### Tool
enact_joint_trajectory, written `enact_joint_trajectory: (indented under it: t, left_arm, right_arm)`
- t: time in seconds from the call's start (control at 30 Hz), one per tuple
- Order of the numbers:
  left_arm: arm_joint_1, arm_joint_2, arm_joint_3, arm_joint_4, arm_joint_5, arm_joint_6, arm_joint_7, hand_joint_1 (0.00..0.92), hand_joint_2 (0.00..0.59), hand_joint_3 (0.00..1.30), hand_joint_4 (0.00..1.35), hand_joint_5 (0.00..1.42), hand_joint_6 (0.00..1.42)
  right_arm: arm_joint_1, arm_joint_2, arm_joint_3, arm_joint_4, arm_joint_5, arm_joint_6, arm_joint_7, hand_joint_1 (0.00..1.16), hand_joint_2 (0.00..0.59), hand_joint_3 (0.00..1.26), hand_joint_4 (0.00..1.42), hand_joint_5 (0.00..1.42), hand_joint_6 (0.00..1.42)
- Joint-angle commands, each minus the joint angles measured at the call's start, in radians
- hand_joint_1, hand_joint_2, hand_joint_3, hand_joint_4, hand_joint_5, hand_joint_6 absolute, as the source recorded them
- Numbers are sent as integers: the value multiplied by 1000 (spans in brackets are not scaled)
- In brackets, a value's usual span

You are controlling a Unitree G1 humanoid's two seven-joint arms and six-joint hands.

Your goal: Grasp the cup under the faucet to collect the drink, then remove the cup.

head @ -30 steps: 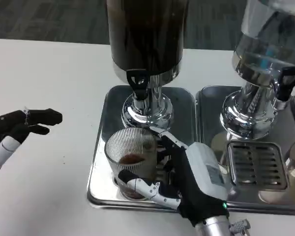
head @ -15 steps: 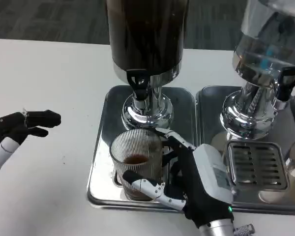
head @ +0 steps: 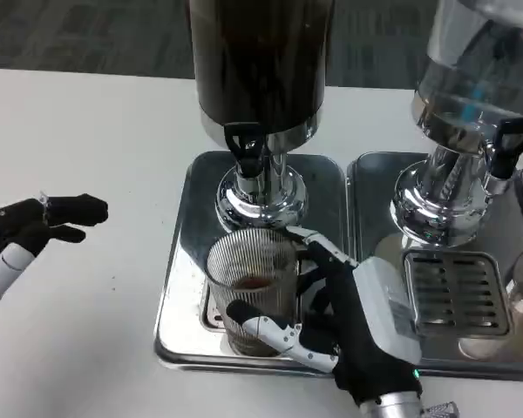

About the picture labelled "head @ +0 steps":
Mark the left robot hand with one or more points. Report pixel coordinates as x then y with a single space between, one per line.
22 217

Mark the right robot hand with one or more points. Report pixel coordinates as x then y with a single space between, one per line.
362 322

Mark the clear ribbed glass cup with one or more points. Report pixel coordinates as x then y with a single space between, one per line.
253 270

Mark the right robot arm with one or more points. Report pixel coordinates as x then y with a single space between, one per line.
392 402

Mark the steel tray under clear dispenser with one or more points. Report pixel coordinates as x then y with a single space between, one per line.
375 209

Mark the steel tray under dark dispenser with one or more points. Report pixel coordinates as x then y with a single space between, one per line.
178 261

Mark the black tap of dark dispenser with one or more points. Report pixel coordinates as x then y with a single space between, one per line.
243 148

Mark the clear drink dispenser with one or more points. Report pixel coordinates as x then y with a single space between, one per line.
453 130

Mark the black tap of clear dispenser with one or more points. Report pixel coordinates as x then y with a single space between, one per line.
509 143

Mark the dark drink dispenser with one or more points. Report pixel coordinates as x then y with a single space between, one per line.
261 65

